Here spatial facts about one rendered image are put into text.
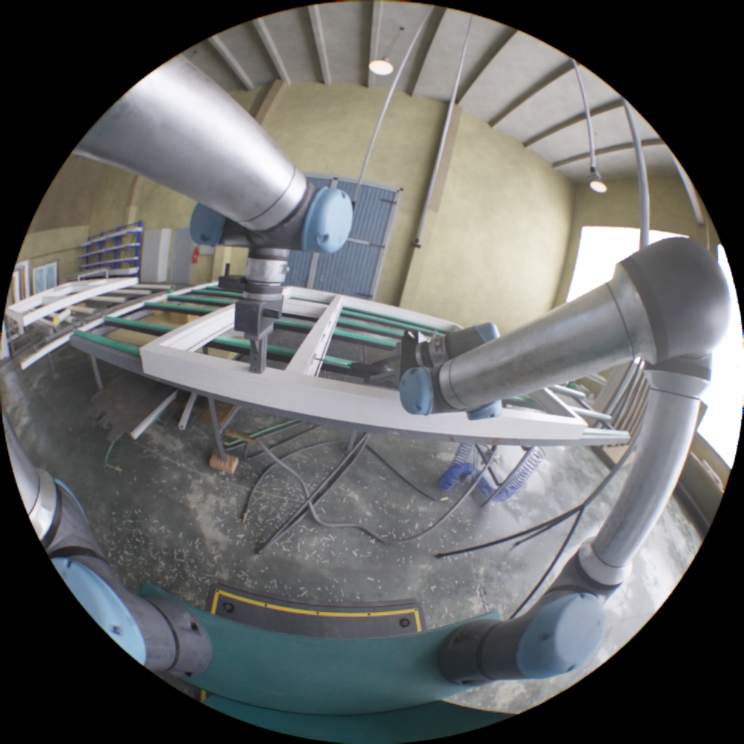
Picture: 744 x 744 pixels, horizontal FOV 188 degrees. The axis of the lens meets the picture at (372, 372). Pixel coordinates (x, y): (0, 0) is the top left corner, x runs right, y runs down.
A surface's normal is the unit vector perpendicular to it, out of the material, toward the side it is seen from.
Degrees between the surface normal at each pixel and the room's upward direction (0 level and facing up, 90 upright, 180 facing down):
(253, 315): 90
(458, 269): 90
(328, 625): 0
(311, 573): 0
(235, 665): 0
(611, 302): 84
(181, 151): 134
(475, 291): 90
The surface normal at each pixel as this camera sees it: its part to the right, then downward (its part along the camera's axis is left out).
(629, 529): -0.92, -0.05
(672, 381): -0.79, 0.62
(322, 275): 0.04, 0.44
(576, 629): 0.11, -0.88
